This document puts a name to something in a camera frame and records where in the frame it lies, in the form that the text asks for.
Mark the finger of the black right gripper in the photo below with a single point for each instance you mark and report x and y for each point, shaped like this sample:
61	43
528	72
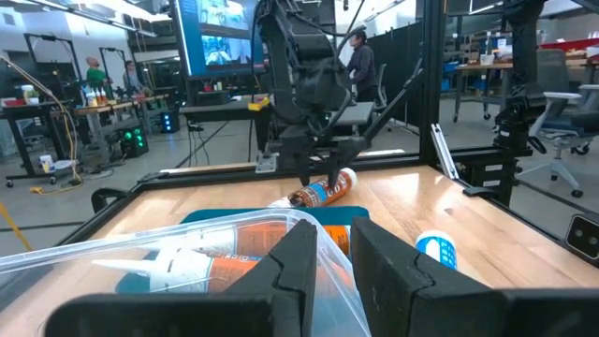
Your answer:
336	171
304	171

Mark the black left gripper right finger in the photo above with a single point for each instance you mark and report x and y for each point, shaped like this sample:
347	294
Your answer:
393	290

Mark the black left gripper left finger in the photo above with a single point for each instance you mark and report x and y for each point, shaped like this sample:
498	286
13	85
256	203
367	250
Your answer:
290	281

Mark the orange sealant tube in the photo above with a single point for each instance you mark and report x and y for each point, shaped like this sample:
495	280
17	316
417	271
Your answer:
318	192
206	276
262	238

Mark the blue silicone tube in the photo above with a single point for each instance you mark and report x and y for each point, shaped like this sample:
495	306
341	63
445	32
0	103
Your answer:
437	248

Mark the clear plastic bin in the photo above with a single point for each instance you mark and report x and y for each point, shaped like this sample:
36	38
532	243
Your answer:
140	234

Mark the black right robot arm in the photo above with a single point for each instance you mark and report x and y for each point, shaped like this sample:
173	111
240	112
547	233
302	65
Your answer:
281	47

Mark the blue plastic tray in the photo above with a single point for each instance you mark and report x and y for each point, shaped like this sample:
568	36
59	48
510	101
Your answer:
337	214

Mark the person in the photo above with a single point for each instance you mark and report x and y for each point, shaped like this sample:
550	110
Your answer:
132	77
96	75
362	65

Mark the black desk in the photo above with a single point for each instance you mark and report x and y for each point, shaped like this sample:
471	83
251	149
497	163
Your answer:
220	112

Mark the black table clamp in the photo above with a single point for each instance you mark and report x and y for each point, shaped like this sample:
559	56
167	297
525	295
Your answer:
479	191
105	199

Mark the large display screen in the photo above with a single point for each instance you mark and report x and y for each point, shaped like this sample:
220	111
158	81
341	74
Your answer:
220	37

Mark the computer tower with green lights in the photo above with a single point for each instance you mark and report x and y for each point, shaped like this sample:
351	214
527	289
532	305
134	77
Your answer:
133	140

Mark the wooden workbench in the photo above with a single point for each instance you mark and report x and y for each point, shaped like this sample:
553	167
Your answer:
486	70
93	110

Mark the grey office chair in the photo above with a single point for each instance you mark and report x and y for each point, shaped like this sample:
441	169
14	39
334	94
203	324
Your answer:
561	117

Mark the black partition wall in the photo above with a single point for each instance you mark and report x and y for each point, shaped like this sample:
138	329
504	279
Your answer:
398	70

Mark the silver metal bracket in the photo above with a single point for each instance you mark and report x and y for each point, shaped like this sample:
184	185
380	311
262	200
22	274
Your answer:
443	150

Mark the black aluminium table frame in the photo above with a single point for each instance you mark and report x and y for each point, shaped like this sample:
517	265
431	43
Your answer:
433	70

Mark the black table-level camera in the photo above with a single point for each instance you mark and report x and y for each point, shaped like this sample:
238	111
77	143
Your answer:
582	236

